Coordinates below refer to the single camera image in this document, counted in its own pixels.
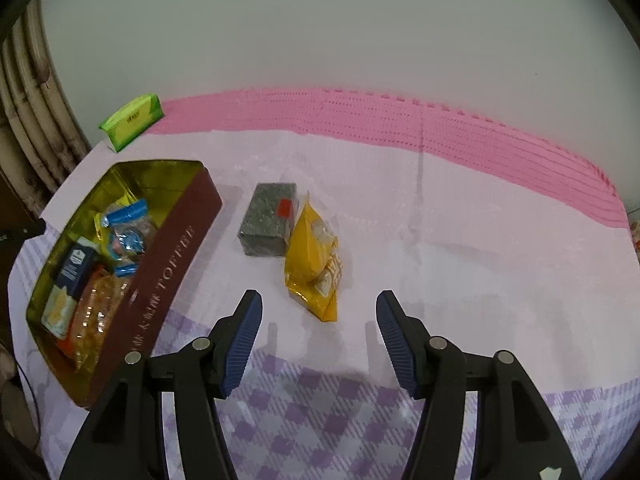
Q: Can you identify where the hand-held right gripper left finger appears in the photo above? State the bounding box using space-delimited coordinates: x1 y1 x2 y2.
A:
60 290 263 480

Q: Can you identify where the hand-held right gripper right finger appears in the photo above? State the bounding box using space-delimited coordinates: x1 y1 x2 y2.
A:
376 290 581 480

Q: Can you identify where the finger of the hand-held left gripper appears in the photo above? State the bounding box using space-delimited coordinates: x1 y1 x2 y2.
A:
0 219 47 242

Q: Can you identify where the navy cracker packet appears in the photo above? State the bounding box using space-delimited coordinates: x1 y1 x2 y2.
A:
41 239 101 342

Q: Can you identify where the blue and yellow candy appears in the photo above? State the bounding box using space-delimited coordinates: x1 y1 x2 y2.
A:
94 198 150 232

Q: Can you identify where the clear orange cracker packet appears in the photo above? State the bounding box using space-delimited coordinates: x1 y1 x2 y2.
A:
64 267 133 372

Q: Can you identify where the brown toffee box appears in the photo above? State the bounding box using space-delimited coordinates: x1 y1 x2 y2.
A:
26 159 224 409

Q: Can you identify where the yellow snack packet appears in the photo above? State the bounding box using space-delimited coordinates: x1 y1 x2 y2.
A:
284 199 346 323

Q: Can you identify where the grey speckled snack block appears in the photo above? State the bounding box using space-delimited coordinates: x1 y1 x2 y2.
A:
238 182 300 257

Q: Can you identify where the purple checked white cloth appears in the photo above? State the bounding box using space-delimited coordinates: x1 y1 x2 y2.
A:
10 127 640 480

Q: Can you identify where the green tissue packet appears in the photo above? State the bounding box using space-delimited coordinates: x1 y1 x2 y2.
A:
98 94 165 154

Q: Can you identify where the pink ribbed mat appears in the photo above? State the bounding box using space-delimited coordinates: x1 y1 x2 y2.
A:
149 87 629 232

